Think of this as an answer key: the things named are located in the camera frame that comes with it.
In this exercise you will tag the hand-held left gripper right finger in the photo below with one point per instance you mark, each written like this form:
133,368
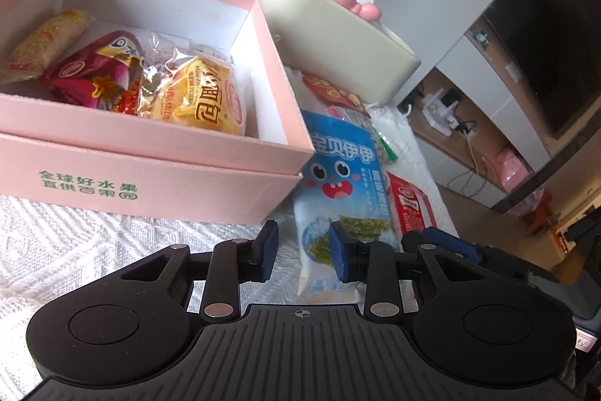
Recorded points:
340,255

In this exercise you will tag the red packet with green end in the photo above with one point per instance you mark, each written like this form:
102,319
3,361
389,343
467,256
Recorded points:
382,138

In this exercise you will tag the large red snack packet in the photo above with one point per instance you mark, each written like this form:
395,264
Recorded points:
89,72

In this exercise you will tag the white textured tablecloth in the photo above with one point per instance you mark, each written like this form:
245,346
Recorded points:
70,250

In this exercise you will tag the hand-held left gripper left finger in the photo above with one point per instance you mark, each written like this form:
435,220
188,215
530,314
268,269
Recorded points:
267,250

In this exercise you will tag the yellow noodle snack packet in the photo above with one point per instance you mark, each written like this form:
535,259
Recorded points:
42,44

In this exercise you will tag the cream tissue box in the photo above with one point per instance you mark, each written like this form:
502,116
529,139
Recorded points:
328,30

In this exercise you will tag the red packet with white label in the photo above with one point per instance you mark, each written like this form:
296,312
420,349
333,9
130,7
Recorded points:
413,203

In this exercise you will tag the white router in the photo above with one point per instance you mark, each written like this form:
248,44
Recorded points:
441,109

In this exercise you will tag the black television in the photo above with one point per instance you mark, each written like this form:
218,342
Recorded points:
554,30

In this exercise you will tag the yellow bread packet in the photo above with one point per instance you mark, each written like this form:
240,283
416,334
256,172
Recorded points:
206,95

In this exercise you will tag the blue seaweed snack packet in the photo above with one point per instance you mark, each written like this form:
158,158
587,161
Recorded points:
338,175

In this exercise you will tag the orange red packet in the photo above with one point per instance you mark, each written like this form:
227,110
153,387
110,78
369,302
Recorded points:
328,88

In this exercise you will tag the orange plastic object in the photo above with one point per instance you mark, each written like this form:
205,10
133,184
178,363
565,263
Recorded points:
544,213

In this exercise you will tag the small bottle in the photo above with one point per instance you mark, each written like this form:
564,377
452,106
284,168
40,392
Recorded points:
482,38

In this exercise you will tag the pink bag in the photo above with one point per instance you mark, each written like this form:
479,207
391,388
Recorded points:
514,168

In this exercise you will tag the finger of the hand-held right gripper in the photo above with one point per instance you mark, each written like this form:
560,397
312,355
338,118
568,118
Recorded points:
453,241

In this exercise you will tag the pink cardboard box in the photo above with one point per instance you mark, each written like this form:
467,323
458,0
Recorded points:
141,175

